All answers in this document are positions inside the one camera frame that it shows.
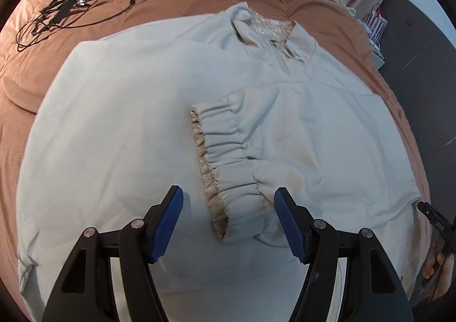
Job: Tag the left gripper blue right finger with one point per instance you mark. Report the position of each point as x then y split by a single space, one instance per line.
294 224

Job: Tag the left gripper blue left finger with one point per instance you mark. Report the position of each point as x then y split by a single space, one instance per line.
161 220

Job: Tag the light grey jacket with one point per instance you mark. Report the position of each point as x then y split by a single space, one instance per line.
212 105

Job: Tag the person's right hand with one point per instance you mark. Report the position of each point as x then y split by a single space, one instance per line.
438 270

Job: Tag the white bedside cabinet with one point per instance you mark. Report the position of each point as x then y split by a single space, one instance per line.
374 24

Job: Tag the brown bed cover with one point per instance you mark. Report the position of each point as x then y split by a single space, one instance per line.
26 76

